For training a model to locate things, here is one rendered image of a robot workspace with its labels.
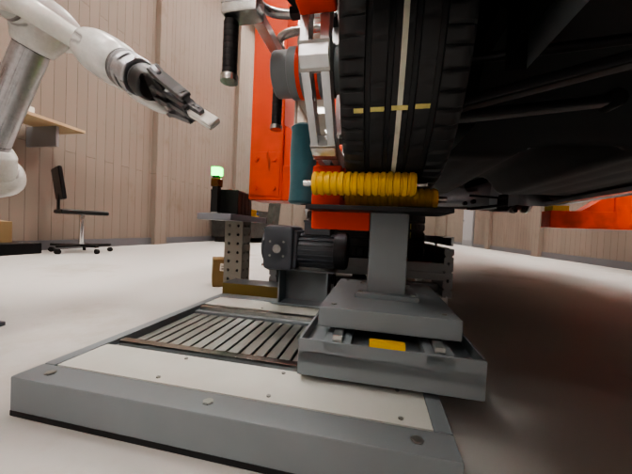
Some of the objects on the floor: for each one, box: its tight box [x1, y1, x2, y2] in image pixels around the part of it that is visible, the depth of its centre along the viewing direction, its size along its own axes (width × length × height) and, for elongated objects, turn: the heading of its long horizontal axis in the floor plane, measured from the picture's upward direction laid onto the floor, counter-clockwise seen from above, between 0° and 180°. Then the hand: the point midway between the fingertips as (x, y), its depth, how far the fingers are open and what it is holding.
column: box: [223, 221, 251, 282], centre depth 156 cm, size 10×10×42 cm
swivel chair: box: [48, 166, 113, 254], centre depth 342 cm, size 61×61×96 cm
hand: (203, 117), depth 65 cm, fingers closed
